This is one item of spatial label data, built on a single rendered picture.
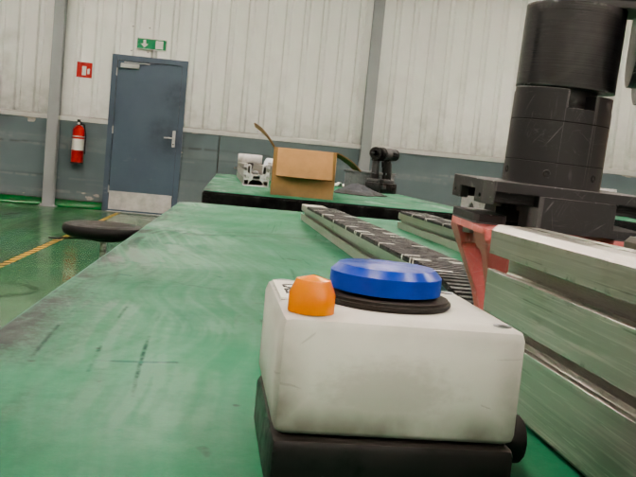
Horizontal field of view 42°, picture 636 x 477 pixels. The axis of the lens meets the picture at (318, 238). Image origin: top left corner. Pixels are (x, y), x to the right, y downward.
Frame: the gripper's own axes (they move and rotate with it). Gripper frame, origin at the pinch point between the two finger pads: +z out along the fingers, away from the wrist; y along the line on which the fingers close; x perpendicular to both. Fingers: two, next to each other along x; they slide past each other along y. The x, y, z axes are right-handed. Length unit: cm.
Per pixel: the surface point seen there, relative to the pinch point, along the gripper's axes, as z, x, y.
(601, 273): -6.6, -18.9, -5.9
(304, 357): -3.6, -22.5, -17.1
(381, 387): -2.9, -22.6, -14.6
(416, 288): -5.7, -20.4, -13.3
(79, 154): 50, 1086, -175
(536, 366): -1.7, -14.2, -5.8
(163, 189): 85, 1093, -62
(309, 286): -5.8, -22.0, -17.2
